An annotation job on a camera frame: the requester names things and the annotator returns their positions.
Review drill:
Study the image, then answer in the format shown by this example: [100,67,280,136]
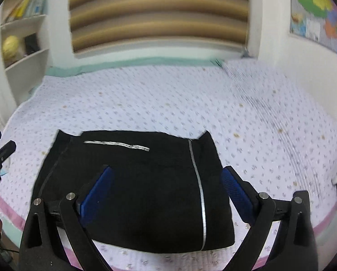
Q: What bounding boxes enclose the row of colourful books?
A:
[3,0,48,23]

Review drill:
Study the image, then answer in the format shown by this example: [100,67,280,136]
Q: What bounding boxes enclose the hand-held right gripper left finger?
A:
[18,164,115,271]

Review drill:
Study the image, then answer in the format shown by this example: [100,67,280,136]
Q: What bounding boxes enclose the brown striped window blind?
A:
[69,0,249,58]

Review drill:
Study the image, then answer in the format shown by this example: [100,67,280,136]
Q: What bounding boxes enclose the black box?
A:
[24,33,40,55]

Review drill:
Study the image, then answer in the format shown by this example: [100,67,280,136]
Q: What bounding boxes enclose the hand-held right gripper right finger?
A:
[221,166,319,271]

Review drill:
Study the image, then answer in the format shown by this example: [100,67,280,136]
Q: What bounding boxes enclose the white floral quilt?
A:
[0,59,337,271]

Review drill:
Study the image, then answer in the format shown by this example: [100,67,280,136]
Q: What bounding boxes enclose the teal bed sheet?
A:
[29,56,224,95]

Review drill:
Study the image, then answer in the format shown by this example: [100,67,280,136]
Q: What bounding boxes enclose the yellow globe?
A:
[2,35,19,60]

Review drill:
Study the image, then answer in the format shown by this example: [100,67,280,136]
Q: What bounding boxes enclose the colourful wall map poster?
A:
[288,0,337,63]

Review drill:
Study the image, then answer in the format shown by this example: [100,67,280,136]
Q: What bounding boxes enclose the white bookshelf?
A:
[0,0,52,108]

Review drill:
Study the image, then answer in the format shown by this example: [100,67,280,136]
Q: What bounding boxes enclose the black hooded jacket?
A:
[30,130,236,254]

